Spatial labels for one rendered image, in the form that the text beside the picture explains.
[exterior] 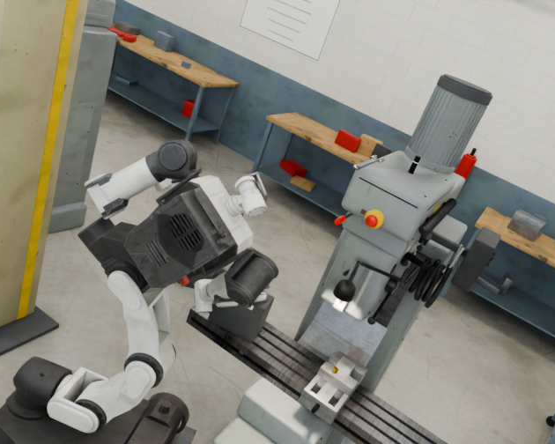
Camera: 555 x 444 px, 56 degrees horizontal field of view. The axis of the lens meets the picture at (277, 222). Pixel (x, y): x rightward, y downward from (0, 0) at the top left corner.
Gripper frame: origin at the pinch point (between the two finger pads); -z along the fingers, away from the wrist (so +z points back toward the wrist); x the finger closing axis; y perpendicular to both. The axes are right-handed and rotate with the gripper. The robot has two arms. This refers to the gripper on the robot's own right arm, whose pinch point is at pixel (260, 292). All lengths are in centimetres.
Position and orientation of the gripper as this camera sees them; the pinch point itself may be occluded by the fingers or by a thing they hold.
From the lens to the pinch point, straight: 214.9
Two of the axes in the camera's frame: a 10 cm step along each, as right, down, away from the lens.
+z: -9.7, 0.4, -2.2
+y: -1.6, -8.2, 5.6
